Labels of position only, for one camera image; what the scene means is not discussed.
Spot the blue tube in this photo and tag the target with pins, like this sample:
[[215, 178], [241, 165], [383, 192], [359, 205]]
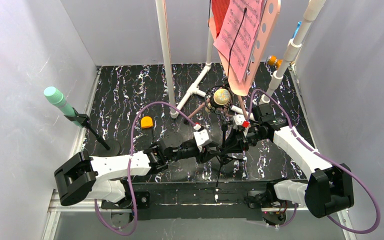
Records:
[[297, 29]]

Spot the pink sheet music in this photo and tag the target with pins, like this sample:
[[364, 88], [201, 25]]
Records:
[[238, 34]]

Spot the orange tape measure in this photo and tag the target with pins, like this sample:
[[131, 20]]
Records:
[[146, 122]]

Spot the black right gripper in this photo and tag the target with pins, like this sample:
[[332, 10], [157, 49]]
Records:
[[241, 139]]

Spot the pink music stand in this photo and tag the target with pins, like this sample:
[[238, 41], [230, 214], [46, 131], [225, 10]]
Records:
[[270, 13]]

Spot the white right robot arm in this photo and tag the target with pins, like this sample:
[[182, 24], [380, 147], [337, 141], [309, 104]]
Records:
[[329, 189]]

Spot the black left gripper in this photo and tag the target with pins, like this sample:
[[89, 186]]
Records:
[[204, 152]]

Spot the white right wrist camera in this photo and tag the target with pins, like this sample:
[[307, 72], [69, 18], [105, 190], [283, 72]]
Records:
[[239, 122]]

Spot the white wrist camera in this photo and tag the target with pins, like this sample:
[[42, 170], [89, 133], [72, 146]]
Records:
[[239, 122], [201, 136]]

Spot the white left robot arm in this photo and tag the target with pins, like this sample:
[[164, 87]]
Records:
[[100, 177]]

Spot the red folder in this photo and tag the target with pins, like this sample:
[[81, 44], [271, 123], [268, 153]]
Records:
[[219, 9]]

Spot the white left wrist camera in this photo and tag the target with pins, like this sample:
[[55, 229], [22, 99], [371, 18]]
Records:
[[201, 136]]

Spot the orange microphone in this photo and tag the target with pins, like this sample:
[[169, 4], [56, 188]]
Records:
[[273, 61]]

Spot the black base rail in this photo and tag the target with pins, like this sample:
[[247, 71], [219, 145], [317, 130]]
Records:
[[207, 200]]

